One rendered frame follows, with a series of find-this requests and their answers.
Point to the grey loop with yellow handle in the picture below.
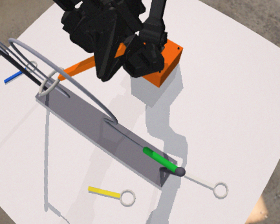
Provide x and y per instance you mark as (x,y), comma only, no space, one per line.
(110,193)

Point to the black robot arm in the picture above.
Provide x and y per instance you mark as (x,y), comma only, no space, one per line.
(153,32)

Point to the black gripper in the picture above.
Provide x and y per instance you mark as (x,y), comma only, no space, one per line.
(111,23)

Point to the grey ring with orange handle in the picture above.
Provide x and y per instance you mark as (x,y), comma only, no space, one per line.
(74,70)

